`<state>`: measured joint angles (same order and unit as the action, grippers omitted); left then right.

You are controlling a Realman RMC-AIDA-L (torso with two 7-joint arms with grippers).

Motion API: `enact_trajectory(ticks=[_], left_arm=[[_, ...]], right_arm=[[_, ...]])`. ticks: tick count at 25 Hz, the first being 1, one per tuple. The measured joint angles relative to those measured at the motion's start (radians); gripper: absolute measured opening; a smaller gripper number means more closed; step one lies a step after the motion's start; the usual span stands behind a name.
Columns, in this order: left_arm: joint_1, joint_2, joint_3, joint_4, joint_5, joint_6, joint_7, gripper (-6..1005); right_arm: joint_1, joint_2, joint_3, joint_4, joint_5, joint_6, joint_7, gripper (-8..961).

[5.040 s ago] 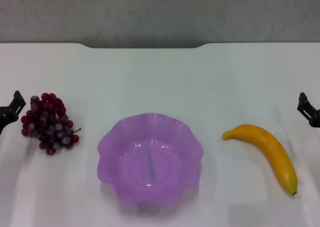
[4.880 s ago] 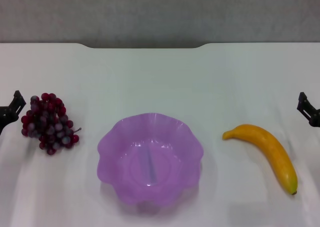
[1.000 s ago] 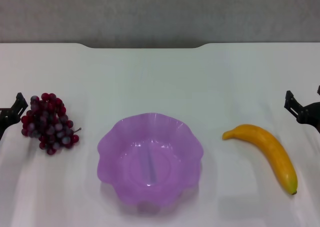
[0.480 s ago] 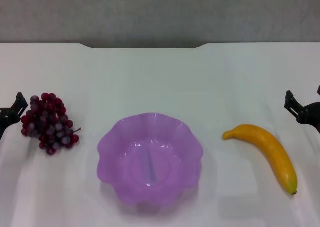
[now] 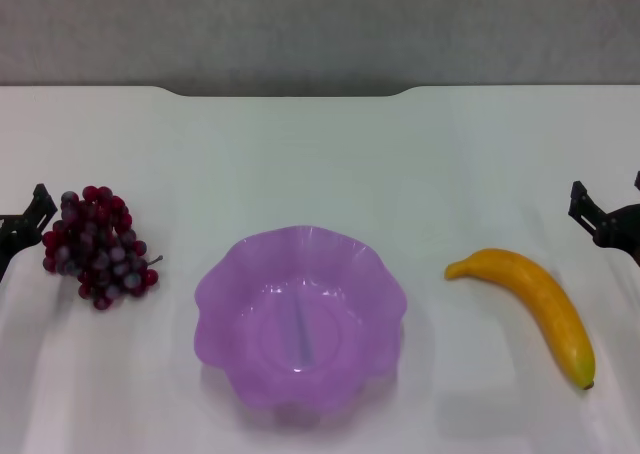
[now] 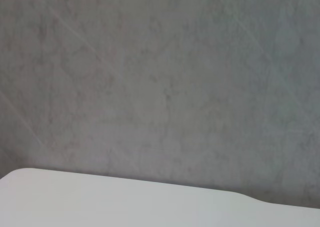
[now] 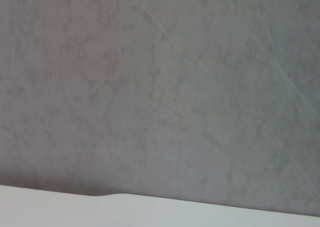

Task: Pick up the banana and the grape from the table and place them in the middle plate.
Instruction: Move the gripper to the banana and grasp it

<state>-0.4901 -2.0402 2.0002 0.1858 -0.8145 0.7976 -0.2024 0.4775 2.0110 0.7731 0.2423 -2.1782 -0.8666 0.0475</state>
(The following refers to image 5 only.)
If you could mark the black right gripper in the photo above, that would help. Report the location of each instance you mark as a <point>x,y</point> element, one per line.
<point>622,229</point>

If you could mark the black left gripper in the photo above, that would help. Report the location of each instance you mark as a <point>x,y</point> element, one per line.
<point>10,236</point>

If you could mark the yellow banana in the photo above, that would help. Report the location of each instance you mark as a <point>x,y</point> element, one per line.
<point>545,294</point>

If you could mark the purple wavy plastic bowl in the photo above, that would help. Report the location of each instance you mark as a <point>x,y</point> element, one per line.
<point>280,324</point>

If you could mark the red grape bunch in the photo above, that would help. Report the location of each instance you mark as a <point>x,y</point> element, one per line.
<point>95,249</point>

